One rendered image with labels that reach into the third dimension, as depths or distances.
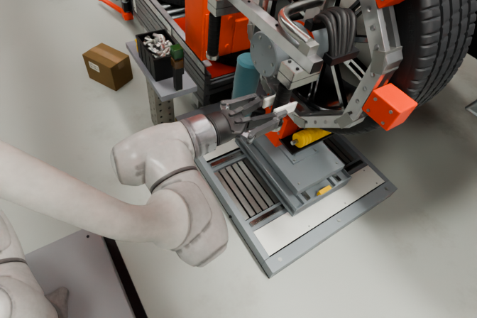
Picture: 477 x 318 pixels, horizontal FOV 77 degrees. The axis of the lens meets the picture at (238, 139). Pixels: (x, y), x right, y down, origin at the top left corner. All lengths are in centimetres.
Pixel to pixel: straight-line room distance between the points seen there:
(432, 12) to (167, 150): 66
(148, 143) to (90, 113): 137
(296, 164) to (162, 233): 102
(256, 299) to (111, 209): 102
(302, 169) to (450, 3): 85
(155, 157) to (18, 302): 38
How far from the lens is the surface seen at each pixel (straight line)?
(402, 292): 165
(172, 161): 58
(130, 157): 59
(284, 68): 70
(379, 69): 81
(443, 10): 89
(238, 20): 139
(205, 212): 54
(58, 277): 103
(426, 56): 87
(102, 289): 99
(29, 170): 44
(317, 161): 149
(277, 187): 143
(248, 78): 106
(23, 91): 221
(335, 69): 105
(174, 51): 121
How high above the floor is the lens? 135
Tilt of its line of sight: 50 degrees down
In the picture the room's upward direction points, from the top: 11 degrees clockwise
